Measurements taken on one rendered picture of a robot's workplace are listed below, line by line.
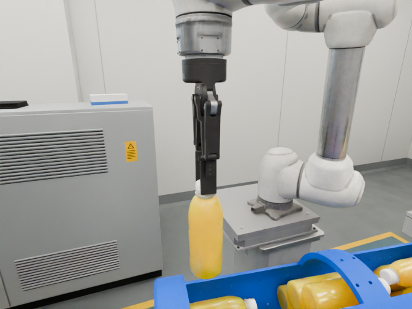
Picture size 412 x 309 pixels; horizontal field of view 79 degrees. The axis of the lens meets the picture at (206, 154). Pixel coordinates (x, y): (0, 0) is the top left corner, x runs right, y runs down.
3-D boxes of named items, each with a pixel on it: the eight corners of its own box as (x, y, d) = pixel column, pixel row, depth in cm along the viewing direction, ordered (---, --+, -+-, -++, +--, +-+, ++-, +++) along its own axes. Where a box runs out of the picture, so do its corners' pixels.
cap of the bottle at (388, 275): (393, 286, 68) (387, 287, 68) (382, 273, 72) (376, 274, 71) (400, 279, 66) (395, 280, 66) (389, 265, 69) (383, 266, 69)
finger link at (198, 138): (193, 95, 43) (191, 92, 44) (192, 152, 48) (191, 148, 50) (214, 94, 44) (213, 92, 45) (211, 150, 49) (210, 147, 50)
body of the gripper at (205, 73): (178, 59, 44) (180, 111, 47) (185, 56, 37) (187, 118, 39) (219, 59, 46) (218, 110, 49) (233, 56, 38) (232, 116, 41)
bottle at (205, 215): (228, 273, 52) (230, 194, 47) (197, 285, 50) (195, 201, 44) (213, 253, 59) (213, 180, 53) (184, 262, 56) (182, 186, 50)
